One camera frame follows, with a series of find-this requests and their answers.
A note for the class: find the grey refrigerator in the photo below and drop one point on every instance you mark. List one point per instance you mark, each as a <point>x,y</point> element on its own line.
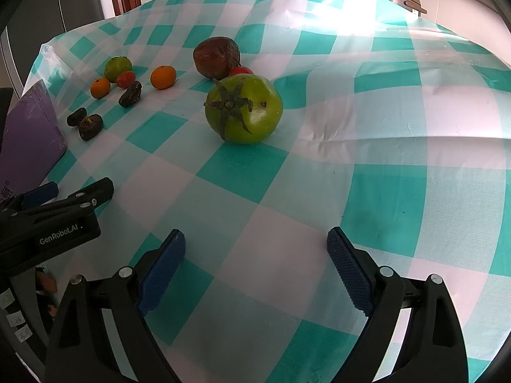
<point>60,0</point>

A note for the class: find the brown round fruit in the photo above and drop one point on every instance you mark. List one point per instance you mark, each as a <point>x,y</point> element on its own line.
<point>215,56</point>

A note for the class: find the brown dried date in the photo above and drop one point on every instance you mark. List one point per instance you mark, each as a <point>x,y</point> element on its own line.
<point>76,117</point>
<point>131,93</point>
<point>90,126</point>

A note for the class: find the large green tomato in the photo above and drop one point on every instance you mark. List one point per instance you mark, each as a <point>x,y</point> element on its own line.
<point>249,111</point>

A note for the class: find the green white checked tablecloth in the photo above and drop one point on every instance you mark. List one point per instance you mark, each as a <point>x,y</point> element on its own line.
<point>319,207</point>

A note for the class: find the red cherry tomato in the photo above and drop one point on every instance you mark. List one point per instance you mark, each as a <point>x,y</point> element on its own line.
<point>240,70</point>
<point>126,79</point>

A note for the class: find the small green tomato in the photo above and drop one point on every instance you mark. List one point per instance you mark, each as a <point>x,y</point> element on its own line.
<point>117,67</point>

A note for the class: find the small orange mandarin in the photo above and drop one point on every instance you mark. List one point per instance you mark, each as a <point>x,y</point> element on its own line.
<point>100,87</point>

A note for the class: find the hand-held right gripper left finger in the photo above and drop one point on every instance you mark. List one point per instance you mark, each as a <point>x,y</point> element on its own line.
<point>163,271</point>

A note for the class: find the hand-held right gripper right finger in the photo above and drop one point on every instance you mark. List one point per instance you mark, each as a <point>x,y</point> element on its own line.
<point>351,271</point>

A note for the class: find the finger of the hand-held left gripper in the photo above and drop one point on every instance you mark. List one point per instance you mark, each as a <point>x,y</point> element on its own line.
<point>86,197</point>
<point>40,194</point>

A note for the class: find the large orange mandarin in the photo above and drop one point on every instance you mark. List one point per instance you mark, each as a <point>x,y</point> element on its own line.
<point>163,77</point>

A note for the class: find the purple cardboard box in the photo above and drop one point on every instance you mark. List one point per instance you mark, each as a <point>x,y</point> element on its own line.
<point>28,139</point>

